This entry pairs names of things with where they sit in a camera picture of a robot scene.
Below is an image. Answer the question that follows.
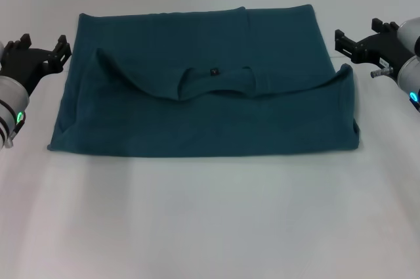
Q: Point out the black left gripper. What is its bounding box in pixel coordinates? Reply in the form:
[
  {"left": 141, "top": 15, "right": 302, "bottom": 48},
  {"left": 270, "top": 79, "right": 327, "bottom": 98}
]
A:
[{"left": 0, "top": 32, "right": 73, "bottom": 97}]

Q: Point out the teal t-shirt with FREE print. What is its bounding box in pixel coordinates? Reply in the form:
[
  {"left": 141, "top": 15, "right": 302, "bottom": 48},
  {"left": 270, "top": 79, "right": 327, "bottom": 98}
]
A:
[{"left": 47, "top": 3, "right": 362, "bottom": 159}]

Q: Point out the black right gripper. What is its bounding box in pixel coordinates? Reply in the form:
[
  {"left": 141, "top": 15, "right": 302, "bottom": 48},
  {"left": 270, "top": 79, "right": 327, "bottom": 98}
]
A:
[{"left": 333, "top": 17, "right": 417, "bottom": 70}]

